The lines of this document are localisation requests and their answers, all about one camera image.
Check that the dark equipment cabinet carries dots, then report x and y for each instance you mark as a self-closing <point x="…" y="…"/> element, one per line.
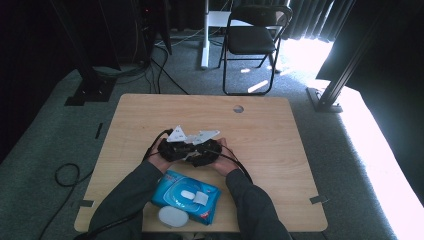
<point x="133" y="30"/>

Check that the person's left hand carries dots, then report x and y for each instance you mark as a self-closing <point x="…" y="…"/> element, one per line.
<point x="158" y="163"/>

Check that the white desk frame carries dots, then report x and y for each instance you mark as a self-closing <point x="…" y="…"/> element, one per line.
<point x="205" y="40"/>

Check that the black tape strip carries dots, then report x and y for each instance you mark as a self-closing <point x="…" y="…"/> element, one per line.
<point x="98" y="130"/>

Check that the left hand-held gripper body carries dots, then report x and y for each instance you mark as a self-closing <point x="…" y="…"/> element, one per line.
<point x="170" y="151"/>

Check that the person's right hand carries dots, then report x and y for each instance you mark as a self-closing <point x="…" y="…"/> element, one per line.
<point x="226" y="165"/>

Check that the black aluminium stand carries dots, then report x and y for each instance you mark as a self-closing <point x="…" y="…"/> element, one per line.
<point x="328" y="100"/>

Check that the dark pleated curtain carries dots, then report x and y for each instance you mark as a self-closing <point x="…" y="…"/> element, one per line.
<point x="313" y="16"/>

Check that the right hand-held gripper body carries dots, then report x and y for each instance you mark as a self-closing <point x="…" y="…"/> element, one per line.
<point x="210" y="151"/>

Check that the black stand with base plate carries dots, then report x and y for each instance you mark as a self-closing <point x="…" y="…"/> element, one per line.
<point x="90" y="90"/>

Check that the black curtain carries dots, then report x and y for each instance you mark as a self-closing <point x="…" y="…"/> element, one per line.
<point x="393" y="66"/>

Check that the blue wet wipes pack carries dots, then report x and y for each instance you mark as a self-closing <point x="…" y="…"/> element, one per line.
<point x="173" y="196"/>

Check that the black folding chair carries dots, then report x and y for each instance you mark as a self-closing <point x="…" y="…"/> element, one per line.
<point x="250" y="40"/>

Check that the grey tape piece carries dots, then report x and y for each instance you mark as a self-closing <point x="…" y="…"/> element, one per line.
<point x="318" y="199"/>
<point x="86" y="203"/>

